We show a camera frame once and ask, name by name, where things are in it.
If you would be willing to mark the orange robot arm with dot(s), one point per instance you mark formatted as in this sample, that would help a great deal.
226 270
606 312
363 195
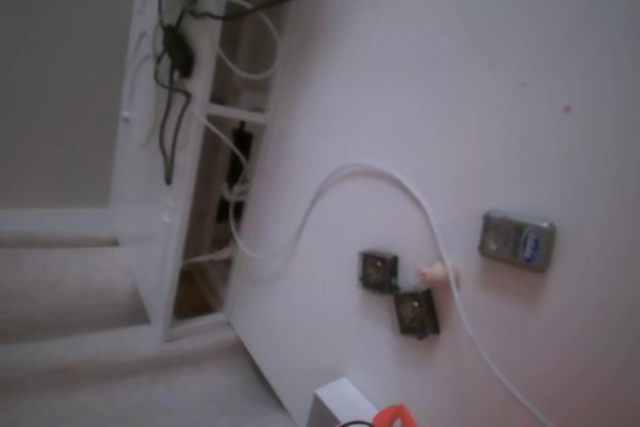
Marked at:
395 414

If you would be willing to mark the white cardboard bin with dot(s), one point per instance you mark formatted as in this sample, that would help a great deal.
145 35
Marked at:
340 404

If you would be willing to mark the black clear-lidded ink pad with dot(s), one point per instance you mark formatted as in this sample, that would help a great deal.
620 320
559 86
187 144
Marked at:
416 313
378 272

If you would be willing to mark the small beige animal figurine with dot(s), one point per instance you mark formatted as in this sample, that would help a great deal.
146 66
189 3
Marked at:
436 274

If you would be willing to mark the grey metal tin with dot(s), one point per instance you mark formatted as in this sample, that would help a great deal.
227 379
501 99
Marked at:
515 241

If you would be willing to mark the white furniture frame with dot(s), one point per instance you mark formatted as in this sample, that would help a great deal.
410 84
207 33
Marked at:
140 147

